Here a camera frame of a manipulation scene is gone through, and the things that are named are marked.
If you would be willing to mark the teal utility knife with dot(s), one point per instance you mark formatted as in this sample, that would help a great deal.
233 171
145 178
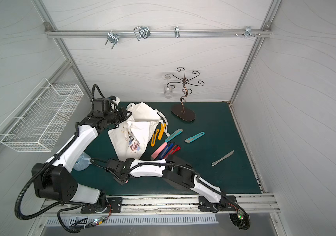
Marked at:
195 137
173 135

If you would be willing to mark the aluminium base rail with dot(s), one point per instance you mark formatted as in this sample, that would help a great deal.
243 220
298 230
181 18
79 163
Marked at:
157 205

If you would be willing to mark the long yellow utility knife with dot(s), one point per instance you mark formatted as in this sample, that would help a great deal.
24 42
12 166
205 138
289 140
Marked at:
162 131

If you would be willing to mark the metal clamp far left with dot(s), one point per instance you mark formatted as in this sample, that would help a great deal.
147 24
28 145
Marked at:
112 38

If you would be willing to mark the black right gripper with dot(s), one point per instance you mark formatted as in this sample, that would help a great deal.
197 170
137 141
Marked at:
117 173

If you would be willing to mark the red utility knife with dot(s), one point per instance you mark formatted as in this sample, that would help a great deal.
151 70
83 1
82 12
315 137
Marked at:
173 150

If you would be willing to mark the short yellow utility knife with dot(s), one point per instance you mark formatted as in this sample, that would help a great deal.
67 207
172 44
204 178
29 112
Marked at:
154 137

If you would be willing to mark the blue utility knife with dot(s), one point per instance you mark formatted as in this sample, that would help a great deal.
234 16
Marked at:
166 150

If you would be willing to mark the metal clamp right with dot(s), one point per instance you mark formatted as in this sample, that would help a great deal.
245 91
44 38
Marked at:
248 33

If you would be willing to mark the aluminium top rail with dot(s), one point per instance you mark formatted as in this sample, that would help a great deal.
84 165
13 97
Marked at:
155 33

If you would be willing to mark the pink utility knife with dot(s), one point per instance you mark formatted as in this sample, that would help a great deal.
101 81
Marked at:
158 151

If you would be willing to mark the white printed canvas tote bag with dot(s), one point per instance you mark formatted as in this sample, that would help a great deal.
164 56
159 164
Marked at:
131 138

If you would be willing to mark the metal clamp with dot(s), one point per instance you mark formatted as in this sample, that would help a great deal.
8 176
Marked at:
248 33
142 32
112 38
176 32

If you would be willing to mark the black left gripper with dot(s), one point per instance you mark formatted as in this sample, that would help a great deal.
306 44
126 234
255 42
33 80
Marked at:
121 115

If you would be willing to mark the clear glass bottle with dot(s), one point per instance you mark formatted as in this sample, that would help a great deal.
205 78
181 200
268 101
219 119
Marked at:
168 90

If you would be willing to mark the light blue plastic cup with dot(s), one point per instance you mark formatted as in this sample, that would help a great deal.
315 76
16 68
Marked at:
82 163

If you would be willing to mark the silver letter opener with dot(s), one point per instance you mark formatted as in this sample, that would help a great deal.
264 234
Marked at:
223 158

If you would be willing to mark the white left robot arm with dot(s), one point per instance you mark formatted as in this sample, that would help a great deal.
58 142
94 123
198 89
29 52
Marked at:
56 182

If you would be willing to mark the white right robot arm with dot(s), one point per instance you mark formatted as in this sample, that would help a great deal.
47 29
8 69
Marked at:
179 174

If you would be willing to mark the green table mat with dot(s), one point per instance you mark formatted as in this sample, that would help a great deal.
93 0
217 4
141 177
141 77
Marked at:
234 175

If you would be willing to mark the bronze scroll hanger stand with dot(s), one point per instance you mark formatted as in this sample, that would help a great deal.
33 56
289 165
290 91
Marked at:
180 110

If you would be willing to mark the white wire basket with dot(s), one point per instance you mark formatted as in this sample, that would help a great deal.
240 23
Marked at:
37 122

